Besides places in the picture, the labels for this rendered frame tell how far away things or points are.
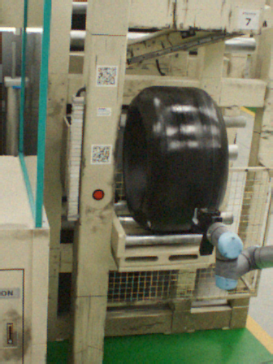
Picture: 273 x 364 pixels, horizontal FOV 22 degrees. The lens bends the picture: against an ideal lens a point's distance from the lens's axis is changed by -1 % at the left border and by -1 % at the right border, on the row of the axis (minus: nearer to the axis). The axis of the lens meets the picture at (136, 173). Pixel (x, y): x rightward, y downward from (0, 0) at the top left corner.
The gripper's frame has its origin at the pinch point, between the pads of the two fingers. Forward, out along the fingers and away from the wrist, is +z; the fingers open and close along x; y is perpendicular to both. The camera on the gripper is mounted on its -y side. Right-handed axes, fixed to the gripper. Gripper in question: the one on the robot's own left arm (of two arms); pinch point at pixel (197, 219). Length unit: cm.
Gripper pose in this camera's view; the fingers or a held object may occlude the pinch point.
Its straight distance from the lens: 250.2
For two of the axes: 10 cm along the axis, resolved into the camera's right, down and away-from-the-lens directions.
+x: -9.7, 0.1, -2.4
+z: -2.4, -2.5, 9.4
